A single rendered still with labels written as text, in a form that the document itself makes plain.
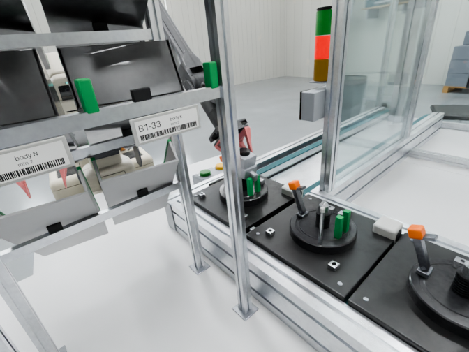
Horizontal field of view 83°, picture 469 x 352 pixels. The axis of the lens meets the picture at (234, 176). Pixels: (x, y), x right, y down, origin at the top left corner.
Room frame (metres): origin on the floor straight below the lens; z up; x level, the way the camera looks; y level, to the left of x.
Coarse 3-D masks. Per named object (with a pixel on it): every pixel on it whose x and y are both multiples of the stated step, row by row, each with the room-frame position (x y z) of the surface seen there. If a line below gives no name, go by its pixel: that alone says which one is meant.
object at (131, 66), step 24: (72, 48) 0.34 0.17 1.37; (96, 48) 0.35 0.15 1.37; (120, 48) 0.37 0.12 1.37; (144, 48) 0.38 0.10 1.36; (168, 48) 0.39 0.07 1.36; (72, 72) 0.33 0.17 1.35; (96, 72) 0.34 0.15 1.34; (120, 72) 0.35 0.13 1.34; (144, 72) 0.36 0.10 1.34; (168, 72) 0.38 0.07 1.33; (96, 96) 0.33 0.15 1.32; (120, 96) 0.34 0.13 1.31
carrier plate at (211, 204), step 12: (204, 192) 0.70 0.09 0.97; (216, 192) 0.69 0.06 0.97; (276, 192) 0.66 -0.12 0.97; (204, 204) 0.63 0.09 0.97; (216, 204) 0.63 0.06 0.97; (264, 204) 0.60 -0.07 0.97; (276, 204) 0.60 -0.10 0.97; (288, 204) 0.61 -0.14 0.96; (216, 216) 0.57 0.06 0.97; (252, 216) 0.56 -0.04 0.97; (264, 216) 0.55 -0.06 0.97
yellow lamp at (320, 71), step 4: (316, 60) 0.69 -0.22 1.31; (320, 60) 0.68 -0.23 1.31; (324, 60) 0.67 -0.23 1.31; (328, 60) 0.67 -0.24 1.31; (316, 64) 0.69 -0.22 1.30; (320, 64) 0.68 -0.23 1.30; (324, 64) 0.67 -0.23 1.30; (328, 64) 0.67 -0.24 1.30; (316, 68) 0.68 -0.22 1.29; (320, 68) 0.68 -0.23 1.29; (324, 68) 0.67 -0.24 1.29; (316, 72) 0.68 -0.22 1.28; (320, 72) 0.68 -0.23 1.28; (324, 72) 0.67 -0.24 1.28; (316, 76) 0.68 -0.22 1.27; (320, 76) 0.67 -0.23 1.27; (324, 76) 0.67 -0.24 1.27; (316, 80) 0.68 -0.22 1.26; (320, 80) 0.67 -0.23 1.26; (324, 80) 0.67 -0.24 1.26
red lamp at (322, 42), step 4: (316, 36) 0.69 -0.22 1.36; (320, 36) 0.68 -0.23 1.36; (324, 36) 0.67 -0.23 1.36; (328, 36) 0.67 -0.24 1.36; (316, 40) 0.69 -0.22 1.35; (320, 40) 0.68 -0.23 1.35; (324, 40) 0.67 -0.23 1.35; (328, 40) 0.67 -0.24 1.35; (316, 44) 0.69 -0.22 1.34; (320, 44) 0.68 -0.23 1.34; (324, 44) 0.67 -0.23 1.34; (328, 44) 0.67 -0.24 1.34; (316, 48) 0.69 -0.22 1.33; (320, 48) 0.68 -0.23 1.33; (324, 48) 0.67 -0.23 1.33; (328, 48) 0.67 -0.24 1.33; (316, 52) 0.69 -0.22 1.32; (320, 52) 0.68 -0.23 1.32; (324, 52) 0.67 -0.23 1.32; (328, 52) 0.67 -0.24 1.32; (316, 56) 0.69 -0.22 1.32; (320, 56) 0.68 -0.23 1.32; (324, 56) 0.67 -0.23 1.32; (328, 56) 0.67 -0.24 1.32
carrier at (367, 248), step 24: (288, 216) 0.54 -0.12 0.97; (312, 216) 0.50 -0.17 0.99; (336, 216) 0.43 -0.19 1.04; (360, 216) 0.51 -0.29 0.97; (264, 240) 0.46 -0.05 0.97; (288, 240) 0.45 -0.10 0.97; (312, 240) 0.42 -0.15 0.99; (336, 240) 0.42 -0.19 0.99; (360, 240) 0.43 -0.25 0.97; (384, 240) 0.42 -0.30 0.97; (288, 264) 0.39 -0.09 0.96; (312, 264) 0.38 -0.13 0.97; (360, 264) 0.37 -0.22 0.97; (336, 288) 0.32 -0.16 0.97
